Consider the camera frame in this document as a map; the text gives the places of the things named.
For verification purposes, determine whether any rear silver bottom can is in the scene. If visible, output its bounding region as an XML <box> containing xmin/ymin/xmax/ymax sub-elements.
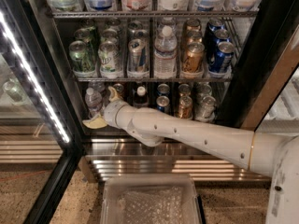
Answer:
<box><xmin>196</xmin><ymin>83</ymin><xmax>212</xmax><ymax>101</ymax></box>

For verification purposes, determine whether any front silver bottom can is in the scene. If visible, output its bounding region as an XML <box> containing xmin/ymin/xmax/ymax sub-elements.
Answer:
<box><xmin>196</xmin><ymin>95</ymin><xmax>216</xmax><ymax>120</ymax></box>

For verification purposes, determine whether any front gold bottom can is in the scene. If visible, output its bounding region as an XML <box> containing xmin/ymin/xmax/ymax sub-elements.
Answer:
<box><xmin>177</xmin><ymin>95</ymin><xmax>192</xmax><ymax>119</ymax></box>

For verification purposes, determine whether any middle-shelf water bottle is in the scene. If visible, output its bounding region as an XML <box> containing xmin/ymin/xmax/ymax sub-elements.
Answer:
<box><xmin>154</xmin><ymin>26</ymin><xmax>178</xmax><ymax>79</ymax></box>

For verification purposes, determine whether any wire shelf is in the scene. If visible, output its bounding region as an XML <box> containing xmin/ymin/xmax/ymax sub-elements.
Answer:
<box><xmin>51</xmin><ymin>10</ymin><xmax>258</xmax><ymax>19</ymax></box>
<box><xmin>76</xmin><ymin>77</ymin><xmax>231</xmax><ymax>82</ymax></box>

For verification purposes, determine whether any silver can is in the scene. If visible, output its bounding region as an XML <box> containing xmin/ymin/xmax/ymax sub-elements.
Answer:
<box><xmin>196</xmin><ymin>83</ymin><xmax>212</xmax><ymax>101</ymax></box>
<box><xmin>196</xmin><ymin>95</ymin><xmax>216</xmax><ymax>120</ymax></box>

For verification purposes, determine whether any front silver-blue can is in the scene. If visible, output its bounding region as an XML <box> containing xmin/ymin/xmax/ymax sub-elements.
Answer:
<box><xmin>128</xmin><ymin>39</ymin><xmax>147</xmax><ymax>73</ymax></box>

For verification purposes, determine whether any front blue pepsi can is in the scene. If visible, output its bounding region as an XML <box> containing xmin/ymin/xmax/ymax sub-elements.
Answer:
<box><xmin>208</xmin><ymin>41</ymin><xmax>235</xmax><ymax>74</ymax></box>

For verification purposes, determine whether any rear orange soda can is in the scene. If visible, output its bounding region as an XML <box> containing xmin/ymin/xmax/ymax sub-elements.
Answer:
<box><xmin>113</xmin><ymin>83</ymin><xmax>125</xmax><ymax>98</ymax></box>

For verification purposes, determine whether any upper wire shelf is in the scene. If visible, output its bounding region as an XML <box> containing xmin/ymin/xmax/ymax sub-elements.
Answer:
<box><xmin>51</xmin><ymin>10</ymin><xmax>258</xmax><ymax>19</ymax></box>

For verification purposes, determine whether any clear plastic bin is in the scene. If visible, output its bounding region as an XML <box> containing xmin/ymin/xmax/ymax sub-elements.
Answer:
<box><xmin>100</xmin><ymin>174</ymin><xmax>203</xmax><ymax>224</ymax></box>

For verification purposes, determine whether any dark bottle white cap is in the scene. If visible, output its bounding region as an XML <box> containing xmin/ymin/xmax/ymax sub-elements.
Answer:
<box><xmin>133</xmin><ymin>86</ymin><xmax>149</xmax><ymax>108</ymax></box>

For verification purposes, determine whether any middle wire shelf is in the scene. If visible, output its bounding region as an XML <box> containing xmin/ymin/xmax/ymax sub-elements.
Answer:
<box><xmin>76</xmin><ymin>77</ymin><xmax>231</xmax><ymax>82</ymax></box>

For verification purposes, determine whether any bottom-shelf water bottle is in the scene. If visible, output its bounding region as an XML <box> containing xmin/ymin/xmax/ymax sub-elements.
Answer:
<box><xmin>85</xmin><ymin>88</ymin><xmax>103</xmax><ymax>118</ymax></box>
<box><xmin>88</xmin><ymin>81</ymin><xmax>107</xmax><ymax>96</ymax></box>

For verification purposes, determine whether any LED light strip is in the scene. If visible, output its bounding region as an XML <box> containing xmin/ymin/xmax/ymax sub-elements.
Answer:
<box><xmin>0</xmin><ymin>12</ymin><xmax>70</xmax><ymax>143</ymax></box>

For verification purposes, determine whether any white-green can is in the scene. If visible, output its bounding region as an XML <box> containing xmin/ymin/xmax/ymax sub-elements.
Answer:
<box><xmin>101</xmin><ymin>29</ymin><xmax>119</xmax><ymax>45</ymax></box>
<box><xmin>98</xmin><ymin>41</ymin><xmax>121</xmax><ymax>73</ymax></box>

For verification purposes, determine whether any front gold middle can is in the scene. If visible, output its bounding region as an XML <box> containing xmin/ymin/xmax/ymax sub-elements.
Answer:
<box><xmin>182</xmin><ymin>42</ymin><xmax>205</xmax><ymax>74</ymax></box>

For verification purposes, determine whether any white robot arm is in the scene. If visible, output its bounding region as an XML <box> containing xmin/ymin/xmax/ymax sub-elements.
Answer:
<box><xmin>83</xmin><ymin>87</ymin><xmax>299</xmax><ymax>224</ymax></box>

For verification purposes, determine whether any green can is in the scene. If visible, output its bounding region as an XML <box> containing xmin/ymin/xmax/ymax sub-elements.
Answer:
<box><xmin>69</xmin><ymin>40</ymin><xmax>95</xmax><ymax>73</ymax></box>
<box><xmin>74</xmin><ymin>28</ymin><xmax>93</xmax><ymax>43</ymax></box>

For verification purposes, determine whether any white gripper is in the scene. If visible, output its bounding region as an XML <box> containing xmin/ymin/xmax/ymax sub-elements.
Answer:
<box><xmin>82</xmin><ymin>86</ymin><xmax>127</xmax><ymax>130</ymax></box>

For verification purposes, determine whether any gold can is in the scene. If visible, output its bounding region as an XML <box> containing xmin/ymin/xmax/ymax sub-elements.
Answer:
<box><xmin>177</xmin><ymin>95</ymin><xmax>192</xmax><ymax>119</ymax></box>
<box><xmin>178</xmin><ymin>83</ymin><xmax>192</xmax><ymax>97</ymax></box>
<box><xmin>182</xmin><ymin>42</ymin><xmax>205</xmax><ymax>74</ymax></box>
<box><xmin>185</xmin><ymin>31</ymin><xmax>203</xmax><ymax>44</ymax></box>

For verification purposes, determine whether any front white-green can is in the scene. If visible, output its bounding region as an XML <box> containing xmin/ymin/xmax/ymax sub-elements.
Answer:
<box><xmin>98</xmin><ymin>41</ymin><xmax>121</xmax><ymax>73</ymax></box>

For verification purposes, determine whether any front green can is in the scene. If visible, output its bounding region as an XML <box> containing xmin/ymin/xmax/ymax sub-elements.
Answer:
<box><xmin>69</xmin><ymin>40</ymin><xmax>95</xmax><ymax>73</ymax></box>

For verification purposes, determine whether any blue pepsi can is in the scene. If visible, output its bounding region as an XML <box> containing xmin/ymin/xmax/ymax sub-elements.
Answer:
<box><xmin>209</xmin><ymin>29</ymin><xmax>231</xmax><ymax>47</ymax></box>
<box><xmin>208</xmin><ymin>41</ymin><xmax>235</xmax><ymax>74</ymax></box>

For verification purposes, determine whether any front blue bottom can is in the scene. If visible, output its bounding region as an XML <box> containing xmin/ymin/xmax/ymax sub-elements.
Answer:
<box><xmin>156</xmin><ymin>96</ymin><xmax>170</xmax><ymax>114</ymax></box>

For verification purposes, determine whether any rear blue bottom can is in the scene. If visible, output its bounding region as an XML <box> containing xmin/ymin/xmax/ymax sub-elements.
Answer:
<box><xmin>157</xmin><ymin>83</ymin><xmax>170</xmax><ymax>97</ymax></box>

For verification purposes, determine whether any rear gold bottom can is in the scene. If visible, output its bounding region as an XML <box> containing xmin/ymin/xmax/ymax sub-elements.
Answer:
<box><xmin>178</xmin><ymin>83</ymin><xmax>192</xmax><ymax>97</ymax></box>

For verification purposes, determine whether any glass fridge door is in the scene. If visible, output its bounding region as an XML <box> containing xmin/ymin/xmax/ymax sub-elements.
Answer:
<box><xmin>0</xmin><ymin>0</ymin><xmax>83</xmax><ymax>224</ymax></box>

